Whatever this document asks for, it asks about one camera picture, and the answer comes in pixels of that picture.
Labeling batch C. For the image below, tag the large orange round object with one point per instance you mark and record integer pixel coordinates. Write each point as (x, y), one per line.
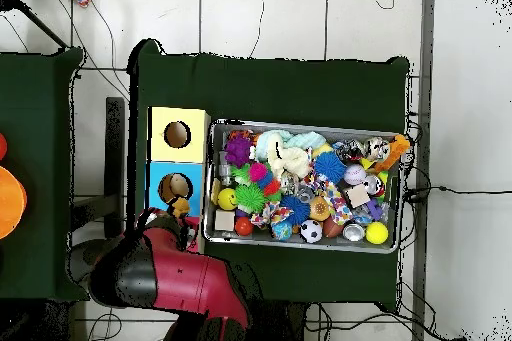
(12, 201)

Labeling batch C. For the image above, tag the white baseball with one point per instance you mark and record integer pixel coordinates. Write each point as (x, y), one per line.
(354, 174)

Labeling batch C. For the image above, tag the wooden three-hole box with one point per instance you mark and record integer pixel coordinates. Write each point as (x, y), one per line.
(176, 153)

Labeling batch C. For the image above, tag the metal mesh bin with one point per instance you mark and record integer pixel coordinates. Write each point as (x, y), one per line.
(260, 239)

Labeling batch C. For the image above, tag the brown teddy bear plush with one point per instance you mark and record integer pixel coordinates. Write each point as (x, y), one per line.
(180, 206)

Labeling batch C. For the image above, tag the yellow smiley ball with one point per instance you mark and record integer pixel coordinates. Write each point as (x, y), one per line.
(228, 199)

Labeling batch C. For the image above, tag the purple spiky monster toy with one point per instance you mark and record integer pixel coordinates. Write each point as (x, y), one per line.
(238, 150)

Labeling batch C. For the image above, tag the pink spiky ball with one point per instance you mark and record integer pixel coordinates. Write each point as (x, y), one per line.
(258, 172)

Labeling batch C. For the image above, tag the orange-red smooth ball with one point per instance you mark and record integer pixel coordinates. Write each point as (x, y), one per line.
(244, 226)

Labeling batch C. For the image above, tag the black panel stand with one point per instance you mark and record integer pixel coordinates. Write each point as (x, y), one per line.
(114, 157)

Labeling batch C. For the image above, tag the black and white soccer ball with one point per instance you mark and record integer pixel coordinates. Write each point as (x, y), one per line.
(310, 231)

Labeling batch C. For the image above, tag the dark green table cloth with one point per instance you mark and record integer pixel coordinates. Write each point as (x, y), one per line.
(36, 117)
(280, 89)

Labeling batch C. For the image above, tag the cream fleece cloth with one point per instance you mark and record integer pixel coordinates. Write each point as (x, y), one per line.
(294, 159)

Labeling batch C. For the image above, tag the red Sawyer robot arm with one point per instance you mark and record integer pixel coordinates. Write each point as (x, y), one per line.
(192, 281)

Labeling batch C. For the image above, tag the yellow tennis ball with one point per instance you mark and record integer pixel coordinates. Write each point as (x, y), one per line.
(376, 233)

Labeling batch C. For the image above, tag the small red round object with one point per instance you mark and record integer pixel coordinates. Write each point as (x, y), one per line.
(2, 147)

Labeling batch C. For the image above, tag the green spiky ball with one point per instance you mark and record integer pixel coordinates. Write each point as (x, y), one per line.
(250, 199)

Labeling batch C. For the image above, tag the large blue spiky ball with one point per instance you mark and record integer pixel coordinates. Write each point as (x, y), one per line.
(329, 167)

